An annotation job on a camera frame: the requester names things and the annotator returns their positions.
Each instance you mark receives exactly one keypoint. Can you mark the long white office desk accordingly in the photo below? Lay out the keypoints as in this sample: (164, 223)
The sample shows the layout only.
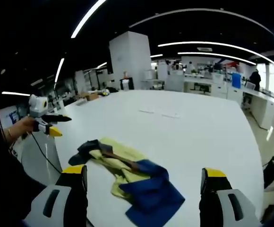
(259, 101)

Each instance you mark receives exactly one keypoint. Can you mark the blue box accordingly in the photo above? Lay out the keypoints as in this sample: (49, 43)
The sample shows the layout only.
(236, 80)

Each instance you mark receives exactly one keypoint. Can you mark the ceiling air vent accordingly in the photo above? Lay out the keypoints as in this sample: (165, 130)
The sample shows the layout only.
(204, 49)

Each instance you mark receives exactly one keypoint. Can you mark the black bin with white bag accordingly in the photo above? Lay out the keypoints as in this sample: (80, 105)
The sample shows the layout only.
(126, 84)

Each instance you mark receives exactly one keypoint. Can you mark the black chair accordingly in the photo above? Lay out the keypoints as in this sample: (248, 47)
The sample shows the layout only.
(272, 171)

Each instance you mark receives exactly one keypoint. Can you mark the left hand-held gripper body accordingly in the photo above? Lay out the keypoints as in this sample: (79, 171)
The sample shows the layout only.
(36, 106)

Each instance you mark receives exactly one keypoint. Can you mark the yellow and blue garment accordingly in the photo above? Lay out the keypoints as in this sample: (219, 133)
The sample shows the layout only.
(137, 179)

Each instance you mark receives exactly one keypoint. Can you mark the ceiling light strip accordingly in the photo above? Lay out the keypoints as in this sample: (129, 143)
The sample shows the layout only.
(217, 56)
(212, 45)
(87, 19)
(15, 93)
(59, 69)

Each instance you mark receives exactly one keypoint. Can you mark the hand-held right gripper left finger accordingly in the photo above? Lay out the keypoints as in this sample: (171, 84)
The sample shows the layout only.
(67, 203)

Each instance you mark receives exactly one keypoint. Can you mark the white square pillar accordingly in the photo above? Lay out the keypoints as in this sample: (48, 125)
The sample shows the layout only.
(130, 59)

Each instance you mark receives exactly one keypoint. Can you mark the blue and white wall poster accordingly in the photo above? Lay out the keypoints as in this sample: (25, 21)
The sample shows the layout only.
(12, 117)

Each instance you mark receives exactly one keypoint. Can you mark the person's left hand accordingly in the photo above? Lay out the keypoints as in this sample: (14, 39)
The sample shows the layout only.
(22, 127)

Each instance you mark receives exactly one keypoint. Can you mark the cardboard box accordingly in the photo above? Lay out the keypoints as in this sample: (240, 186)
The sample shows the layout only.
(91, 96)

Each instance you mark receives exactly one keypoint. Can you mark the person's dark clothing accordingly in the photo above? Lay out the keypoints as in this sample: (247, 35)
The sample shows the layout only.
(0, 177)

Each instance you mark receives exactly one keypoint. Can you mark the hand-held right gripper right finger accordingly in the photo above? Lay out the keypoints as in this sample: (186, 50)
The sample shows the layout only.
(218, 205)

